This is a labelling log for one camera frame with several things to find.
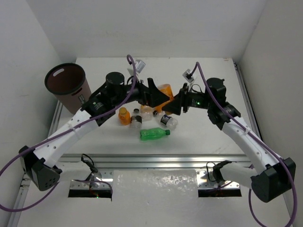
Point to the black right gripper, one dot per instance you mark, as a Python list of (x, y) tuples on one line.
[(181, 99)]

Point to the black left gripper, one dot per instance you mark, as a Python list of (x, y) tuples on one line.
[(146, 95)]

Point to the clear Pepsi bottle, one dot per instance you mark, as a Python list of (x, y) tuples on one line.
[(165, 120)]

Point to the orange bottle orange cap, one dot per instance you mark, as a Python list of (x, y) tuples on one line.
[(159, 108)]

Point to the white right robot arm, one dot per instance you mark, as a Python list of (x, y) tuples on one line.
[(269, 177)]

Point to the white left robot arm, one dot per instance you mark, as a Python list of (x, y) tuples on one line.
[(97, 110)]

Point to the brown plastic waste bin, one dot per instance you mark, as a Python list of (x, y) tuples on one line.
[(68, 83)]

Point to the clear bottle yellow cap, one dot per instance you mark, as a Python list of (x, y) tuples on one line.
[(146, 113)]

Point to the clear bottle black label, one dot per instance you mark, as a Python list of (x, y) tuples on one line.
[(136, 121)]

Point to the crushed green bottle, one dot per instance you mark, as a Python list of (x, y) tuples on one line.
[(153, 134)]

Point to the small orange juice bottle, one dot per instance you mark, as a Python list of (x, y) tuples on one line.
[(124, 116)]

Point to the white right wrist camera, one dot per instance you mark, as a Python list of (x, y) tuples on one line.
[(189, 76)]

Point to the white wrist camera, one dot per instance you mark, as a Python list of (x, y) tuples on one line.
[(189, 76), (139, 66)]

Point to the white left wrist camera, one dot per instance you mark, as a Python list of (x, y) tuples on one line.
[(139, 66)]

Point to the aluminium front rail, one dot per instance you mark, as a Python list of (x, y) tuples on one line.
[(201, 164)]

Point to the aluminium rail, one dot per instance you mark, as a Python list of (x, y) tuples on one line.
[(43, 178), (249, 108), (201, 164)]

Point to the aluminium right side rail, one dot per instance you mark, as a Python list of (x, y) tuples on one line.
[(249, 108)]

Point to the aluminium left side rail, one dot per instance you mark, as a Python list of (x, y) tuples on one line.
[(43, 178)]

